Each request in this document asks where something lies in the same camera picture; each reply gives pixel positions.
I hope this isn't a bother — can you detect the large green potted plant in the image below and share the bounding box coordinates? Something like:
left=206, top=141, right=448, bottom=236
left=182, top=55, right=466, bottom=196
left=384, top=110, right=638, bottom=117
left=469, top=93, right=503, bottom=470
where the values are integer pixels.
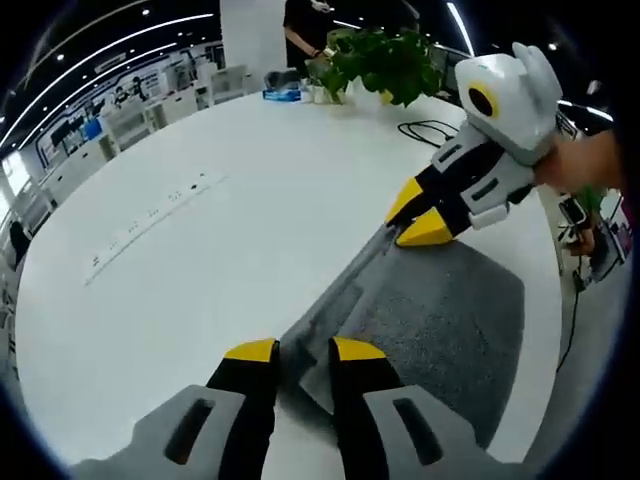
left=304, top=27, right=445, bottom=109

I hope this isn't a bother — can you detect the thin black hanging cable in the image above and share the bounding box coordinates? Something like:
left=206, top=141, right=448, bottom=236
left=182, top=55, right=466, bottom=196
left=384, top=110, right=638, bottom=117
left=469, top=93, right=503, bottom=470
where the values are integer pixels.
left=554, top=242, right=586, bottom=374

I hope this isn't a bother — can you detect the person's right hand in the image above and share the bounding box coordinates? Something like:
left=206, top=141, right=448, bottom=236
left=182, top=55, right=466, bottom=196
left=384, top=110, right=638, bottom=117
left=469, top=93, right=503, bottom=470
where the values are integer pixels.
left=532, top=138, right=577, bottom=194

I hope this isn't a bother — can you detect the blue tissue pack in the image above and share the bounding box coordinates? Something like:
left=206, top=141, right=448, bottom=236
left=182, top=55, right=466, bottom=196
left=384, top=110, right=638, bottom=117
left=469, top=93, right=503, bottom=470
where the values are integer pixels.
left=261, top=85, right=305, bottom=105

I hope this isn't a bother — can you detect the white office chair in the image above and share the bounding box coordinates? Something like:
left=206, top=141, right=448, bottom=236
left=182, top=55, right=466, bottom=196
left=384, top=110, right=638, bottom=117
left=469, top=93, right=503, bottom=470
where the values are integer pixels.
left=212, top=64, right=247, bottom=104

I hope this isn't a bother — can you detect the white table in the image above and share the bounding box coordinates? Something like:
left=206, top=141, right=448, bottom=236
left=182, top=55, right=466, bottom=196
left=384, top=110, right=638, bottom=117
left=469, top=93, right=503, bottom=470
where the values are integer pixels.
left=14, top=87, right=564, bottom=480

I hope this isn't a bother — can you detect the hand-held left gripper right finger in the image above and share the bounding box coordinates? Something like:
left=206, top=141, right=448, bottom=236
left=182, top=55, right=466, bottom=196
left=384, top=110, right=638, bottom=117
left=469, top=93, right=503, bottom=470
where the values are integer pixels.
left=327, top=336, right=531, bottom=480

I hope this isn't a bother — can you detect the grey bag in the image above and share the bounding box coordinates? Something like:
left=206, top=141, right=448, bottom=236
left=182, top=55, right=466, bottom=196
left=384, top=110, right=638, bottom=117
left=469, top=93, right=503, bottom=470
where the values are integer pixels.
left=263, top=69, right=302, bottom=91

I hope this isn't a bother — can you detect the grey towel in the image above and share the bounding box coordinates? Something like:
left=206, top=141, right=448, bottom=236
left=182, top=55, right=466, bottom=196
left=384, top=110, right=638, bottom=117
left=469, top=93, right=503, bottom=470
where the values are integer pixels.
left=277, top=219, right=527, bottom=451

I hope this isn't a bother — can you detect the worn chest device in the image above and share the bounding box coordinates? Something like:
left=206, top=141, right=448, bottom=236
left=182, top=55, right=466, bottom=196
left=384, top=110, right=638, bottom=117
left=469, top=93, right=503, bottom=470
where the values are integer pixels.
left=558, top=195, right=592, bottom=247

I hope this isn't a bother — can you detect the white table socket strip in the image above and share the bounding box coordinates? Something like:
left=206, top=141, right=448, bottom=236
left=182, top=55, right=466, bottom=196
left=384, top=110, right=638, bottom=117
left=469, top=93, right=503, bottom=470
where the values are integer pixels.
left=82, top=168, right=230, bottom=287

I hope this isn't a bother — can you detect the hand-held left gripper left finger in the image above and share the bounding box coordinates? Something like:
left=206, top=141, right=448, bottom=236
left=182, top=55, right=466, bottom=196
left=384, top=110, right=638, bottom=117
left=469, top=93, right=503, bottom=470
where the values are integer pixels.
left=69, top=338, right=280, bottom=480

